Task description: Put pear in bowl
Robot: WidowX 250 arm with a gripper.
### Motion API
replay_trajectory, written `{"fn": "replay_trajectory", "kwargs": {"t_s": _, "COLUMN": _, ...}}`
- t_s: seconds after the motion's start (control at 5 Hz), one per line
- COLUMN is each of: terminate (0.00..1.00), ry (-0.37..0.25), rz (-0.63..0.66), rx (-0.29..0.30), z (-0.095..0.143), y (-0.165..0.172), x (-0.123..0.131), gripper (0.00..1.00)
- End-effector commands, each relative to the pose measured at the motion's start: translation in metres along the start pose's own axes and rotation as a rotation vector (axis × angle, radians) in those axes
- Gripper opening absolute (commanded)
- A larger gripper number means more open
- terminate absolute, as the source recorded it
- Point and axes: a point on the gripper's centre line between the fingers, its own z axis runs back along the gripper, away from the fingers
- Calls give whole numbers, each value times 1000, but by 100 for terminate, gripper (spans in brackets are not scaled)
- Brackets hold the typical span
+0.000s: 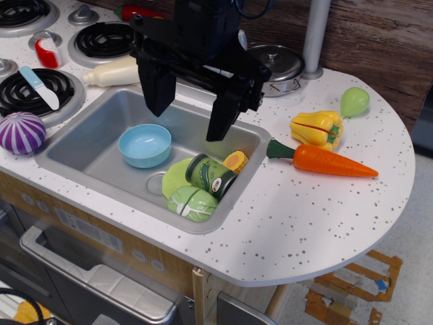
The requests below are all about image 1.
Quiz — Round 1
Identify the blue handled toy knife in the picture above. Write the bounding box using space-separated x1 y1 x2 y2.
19 66 60 110

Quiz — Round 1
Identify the rear black stove burner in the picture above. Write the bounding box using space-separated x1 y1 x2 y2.
1 1 60 38

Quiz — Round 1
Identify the middle black stove burner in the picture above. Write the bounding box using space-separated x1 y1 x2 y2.
68 22 134 68

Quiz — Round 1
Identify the small steel pot with lid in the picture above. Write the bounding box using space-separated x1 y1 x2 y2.
248 45 304 98

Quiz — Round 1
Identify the green toy pea can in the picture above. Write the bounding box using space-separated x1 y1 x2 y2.
185 154 237 200

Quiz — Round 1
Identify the grey stove knob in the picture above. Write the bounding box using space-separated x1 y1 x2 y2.
68 4 99 26

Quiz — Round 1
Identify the yellow toy corn piece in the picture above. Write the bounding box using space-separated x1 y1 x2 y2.
223 150 248 174

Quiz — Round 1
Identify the green toy pear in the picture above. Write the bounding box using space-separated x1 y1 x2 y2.
340 87 370 118

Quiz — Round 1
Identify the green toy cabbage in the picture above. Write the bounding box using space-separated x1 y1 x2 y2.
166 186 219 222

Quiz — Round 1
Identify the red white toy slice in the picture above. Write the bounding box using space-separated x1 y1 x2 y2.
35 38 62 69

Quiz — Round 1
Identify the purple striped toy onion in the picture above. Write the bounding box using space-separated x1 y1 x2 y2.
1 112 46 154

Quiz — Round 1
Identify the orange toy carrot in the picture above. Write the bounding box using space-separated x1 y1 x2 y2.
267 139 379 177

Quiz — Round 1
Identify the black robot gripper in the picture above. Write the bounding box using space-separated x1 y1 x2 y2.
129 1 271 142

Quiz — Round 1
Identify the light blue plastic bowl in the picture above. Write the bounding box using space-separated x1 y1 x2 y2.
118 124 172 169

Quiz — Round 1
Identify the yellow toy bell pepper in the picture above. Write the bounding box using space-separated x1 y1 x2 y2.
290 110 344 151

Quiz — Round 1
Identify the grey vertical pole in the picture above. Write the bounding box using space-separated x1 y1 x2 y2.
302 0 331 80

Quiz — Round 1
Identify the cream toy squeeze bottle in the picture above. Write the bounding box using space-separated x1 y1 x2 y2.
82 56 140 87

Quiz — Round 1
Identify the yellow object with black cable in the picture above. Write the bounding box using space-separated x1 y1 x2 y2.
1 288 51 324

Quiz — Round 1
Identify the black stove burner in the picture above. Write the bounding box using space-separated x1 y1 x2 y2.
1 1 60 38
68 22 134 68
1 68 85 128

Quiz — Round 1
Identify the grey toy sink basin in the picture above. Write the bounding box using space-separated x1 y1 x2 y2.
35 86 271 234

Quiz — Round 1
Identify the grey toy oven door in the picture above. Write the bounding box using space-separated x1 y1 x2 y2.
20 226 182 324

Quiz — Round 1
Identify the front black stove burner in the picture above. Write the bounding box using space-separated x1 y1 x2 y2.
1 68 85 128

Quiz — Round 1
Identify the red toy chili pepper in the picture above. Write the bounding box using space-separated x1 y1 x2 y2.
114 4 164 22

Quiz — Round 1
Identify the light green toy lettuce leaf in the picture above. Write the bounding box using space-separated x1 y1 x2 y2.
162 158 193 199

